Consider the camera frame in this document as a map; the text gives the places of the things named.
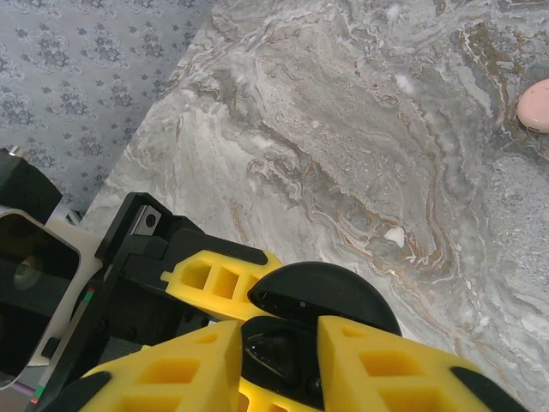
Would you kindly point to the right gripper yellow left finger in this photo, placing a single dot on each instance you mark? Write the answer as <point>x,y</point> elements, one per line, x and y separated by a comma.
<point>214,377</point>

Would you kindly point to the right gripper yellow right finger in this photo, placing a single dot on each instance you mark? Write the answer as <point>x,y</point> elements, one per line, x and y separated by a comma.
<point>339,377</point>

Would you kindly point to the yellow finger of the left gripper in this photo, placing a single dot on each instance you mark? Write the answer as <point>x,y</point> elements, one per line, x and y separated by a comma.
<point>257,399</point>
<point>188,274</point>

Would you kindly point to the black earbud charging case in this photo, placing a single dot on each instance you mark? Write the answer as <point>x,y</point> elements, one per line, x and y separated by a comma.
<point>321,287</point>

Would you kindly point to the pink earbud charging case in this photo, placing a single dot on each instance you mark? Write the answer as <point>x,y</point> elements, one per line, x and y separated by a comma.
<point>536,107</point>

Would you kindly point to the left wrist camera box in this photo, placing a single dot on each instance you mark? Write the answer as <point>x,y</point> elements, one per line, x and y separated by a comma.
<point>34,279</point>

